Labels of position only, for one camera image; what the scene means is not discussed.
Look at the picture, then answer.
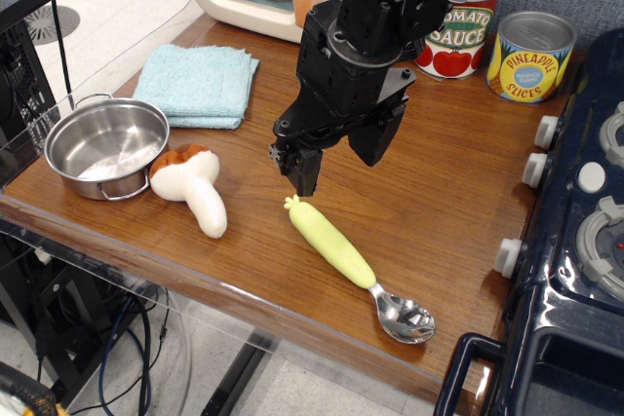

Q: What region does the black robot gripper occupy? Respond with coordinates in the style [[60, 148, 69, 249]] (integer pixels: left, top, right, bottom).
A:
[[269, 0, 415, 197]]

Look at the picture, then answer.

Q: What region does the white plush mushroom toy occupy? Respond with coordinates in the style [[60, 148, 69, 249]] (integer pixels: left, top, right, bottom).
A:
[[149, 143, 228, 239]]

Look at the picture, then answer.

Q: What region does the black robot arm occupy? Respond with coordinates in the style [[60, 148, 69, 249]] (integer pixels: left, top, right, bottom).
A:
[[270, 0, 451, 197]]

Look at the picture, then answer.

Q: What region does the tomato sauce can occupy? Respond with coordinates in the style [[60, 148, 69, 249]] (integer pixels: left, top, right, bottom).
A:
[[415, 0, 498, 79]]

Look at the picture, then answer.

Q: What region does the pineapple slices can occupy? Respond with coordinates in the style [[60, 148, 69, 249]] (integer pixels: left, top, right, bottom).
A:
[[487, 11, 577, 104]]

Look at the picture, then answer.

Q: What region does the light blue folded cloth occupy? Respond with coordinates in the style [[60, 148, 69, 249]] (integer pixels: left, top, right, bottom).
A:
[[133, 44, 259, 130]]

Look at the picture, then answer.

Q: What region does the white stove knob bottom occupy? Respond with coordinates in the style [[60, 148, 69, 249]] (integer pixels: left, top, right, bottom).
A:
[[494, 239, 523, 279]]

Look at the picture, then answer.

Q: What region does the white stove knob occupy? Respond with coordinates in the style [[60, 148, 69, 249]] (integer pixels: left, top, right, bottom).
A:
[[533, 115, 559, 150], [494, 239, 523, 279], [522, 153, 547, 189]]

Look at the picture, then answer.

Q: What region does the white stove knob middle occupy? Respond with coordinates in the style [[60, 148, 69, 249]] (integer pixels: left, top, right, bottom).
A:
[[522, 153, 547, 189]]

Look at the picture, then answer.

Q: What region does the white stove knob top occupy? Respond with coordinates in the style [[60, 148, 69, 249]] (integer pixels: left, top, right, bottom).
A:
[[533, 115, 559, 150]]

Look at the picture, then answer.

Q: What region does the small steel pot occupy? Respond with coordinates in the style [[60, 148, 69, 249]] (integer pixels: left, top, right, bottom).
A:
[[44, 96, 170, 202]]

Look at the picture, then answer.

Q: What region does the dark blue toy stove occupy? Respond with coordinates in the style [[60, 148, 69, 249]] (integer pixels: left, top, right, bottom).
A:
[[435, 29, 623, 415]]

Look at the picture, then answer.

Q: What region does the black computer tower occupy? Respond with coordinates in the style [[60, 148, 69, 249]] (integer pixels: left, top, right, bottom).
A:
[[1, 20, 56, 146]]

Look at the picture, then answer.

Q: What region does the green handled metal spoon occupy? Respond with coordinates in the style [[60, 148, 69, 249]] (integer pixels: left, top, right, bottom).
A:
[[284, 195, 437, 345]]

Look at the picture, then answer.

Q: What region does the black table leg frame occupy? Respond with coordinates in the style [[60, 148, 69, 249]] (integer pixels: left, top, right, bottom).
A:
[[200, 341, 273, 416]]

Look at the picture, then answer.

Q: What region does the blue floor cable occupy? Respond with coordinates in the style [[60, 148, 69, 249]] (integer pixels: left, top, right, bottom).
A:
[[98, 296, 152, 416]]

